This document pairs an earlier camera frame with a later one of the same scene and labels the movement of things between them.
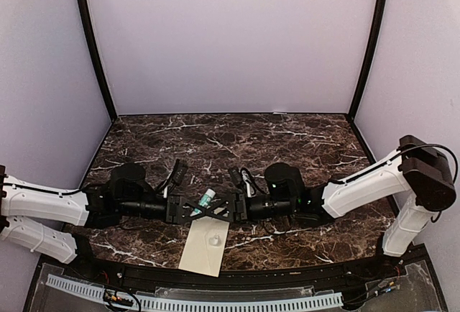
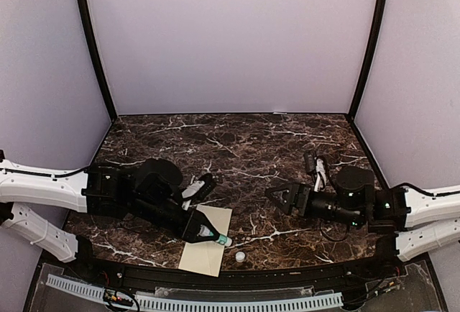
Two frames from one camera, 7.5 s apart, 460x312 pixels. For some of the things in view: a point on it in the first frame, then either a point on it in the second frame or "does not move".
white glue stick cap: x=215 y=241 to x=240 y=257
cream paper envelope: x=205 y=246 does not move
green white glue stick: x=206 y=199 to x=223 y=239
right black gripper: x=238 y=203 to x=288 y=195
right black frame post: x=379 y=17 does not move
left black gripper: x=175 y=210 to x=197 y=219
